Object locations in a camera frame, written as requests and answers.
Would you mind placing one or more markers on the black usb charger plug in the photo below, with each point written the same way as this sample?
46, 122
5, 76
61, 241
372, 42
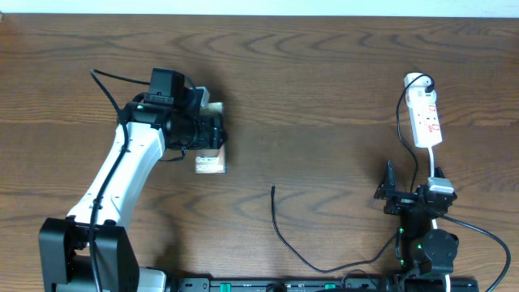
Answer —
430, 87

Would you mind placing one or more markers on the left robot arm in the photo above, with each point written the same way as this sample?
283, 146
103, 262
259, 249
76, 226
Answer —
89, 249

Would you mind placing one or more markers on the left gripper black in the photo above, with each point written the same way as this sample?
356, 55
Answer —
210, 133

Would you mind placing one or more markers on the white power strip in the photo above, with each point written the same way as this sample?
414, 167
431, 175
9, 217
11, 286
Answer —
423, 111

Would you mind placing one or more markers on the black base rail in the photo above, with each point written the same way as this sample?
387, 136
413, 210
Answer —
361, 284

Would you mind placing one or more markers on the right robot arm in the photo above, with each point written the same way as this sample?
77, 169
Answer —
426, 252

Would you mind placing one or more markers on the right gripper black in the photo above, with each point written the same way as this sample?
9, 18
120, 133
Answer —
401, 201

